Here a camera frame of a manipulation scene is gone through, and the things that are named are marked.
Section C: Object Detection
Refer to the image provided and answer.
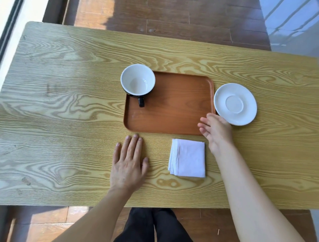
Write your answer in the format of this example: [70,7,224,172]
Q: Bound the dark window frame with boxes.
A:
[0,0,25,64]

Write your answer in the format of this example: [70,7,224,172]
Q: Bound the black cup with white inside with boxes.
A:
[120,64,156,108]

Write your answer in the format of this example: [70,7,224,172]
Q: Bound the person's left hand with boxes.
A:
[110,134,149,193]

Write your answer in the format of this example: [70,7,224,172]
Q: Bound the brown wooden tray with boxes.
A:
[123,71,216,136]

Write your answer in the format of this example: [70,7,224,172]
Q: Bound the white saucer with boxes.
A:
[213,83,258,126]

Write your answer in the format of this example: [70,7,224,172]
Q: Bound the person's left forearm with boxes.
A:
[53,186,140,242]

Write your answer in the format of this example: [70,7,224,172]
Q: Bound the person's right hand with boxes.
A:
[198,113,235,155]

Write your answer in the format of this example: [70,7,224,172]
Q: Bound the person's black trousers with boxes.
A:
[113,207,194,242]

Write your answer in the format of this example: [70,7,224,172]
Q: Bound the person's right forearm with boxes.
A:
[209,147,306,242]

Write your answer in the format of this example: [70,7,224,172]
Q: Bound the folded white cloth napkin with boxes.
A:
[168,139,206,178]

